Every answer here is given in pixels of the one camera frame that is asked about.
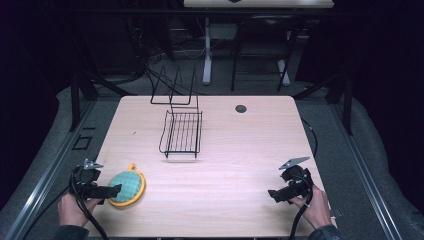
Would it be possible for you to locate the white table with white legs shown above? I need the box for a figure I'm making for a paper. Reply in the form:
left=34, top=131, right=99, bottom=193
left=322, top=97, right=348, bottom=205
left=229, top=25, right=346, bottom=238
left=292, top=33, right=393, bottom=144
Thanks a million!
left=182, top=0, right=335, bottom=87

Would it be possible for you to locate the metal floor rail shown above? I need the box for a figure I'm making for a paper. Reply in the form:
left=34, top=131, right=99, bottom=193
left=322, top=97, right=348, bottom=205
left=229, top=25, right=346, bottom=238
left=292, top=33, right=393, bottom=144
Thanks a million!
left=2, top=99, right=98, bottom=240
left=328, top=101, right=404, bottom=240

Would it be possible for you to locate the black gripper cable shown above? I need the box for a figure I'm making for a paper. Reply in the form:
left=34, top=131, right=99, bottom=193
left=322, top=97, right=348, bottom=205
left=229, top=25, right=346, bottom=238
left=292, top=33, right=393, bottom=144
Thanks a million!
left=68, top=165, right=110, bottom=240
left=287, top=178, right=315, bottom=240

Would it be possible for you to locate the black chair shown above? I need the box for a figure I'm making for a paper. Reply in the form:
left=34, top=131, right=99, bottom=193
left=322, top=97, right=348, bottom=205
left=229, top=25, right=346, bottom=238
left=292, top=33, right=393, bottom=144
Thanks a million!
left=230, top=14, right=302, bottom=93

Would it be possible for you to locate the person's right hand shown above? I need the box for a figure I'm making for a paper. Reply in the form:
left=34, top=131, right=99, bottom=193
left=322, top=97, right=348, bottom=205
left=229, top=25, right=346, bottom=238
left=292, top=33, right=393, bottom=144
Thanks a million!
left=289, top=184, right=333, bottom=231

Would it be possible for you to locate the black wire rack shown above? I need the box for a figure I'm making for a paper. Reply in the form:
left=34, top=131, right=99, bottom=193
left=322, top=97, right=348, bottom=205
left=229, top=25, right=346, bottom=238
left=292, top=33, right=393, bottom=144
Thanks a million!
left=150, top=64, right=204, bottom=159

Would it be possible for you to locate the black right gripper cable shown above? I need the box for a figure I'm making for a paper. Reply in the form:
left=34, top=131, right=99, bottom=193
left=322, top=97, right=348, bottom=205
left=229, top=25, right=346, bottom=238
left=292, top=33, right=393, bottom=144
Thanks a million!
left=287, top=178, right=315, bottom=240

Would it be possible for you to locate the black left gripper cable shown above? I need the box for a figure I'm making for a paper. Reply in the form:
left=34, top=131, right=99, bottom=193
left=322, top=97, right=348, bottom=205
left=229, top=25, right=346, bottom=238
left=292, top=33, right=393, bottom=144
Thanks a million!
left=68, top=165, right=110, bottom=240

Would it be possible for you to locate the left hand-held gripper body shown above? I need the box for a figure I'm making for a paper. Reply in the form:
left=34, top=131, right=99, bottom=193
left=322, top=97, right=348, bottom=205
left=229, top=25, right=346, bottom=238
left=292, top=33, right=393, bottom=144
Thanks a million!
left=69, top=158, right=105, bottom=201

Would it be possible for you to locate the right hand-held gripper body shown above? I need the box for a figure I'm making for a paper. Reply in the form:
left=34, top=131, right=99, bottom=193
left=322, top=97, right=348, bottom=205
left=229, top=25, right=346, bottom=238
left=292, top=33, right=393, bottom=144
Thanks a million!
left=278, top=156, right=315, bottom=202

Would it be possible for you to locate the green potholder with yellow rim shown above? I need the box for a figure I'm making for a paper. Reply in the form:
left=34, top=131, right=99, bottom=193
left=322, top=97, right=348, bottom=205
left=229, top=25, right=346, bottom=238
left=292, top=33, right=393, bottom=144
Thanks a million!
left=107, top=162, right=147, bottom=208

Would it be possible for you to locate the black metal frame stand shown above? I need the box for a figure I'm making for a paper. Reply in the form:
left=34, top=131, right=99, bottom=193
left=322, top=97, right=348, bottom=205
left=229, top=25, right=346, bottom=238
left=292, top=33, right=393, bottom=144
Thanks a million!
left=292, top=68, right=354, bottom=136
left=68, top=59, right=138, bottom=132

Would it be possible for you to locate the person's left hand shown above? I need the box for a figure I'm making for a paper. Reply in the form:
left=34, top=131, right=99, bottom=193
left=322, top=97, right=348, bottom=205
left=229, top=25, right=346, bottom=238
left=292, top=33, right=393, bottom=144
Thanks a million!
left=57, top=192, right=102, bottom=228

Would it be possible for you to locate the thin black cable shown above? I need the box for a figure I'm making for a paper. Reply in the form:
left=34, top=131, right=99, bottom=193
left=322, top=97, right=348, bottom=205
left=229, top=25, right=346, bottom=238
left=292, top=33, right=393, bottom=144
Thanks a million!
left=301, top=117, right=319, bottom=158

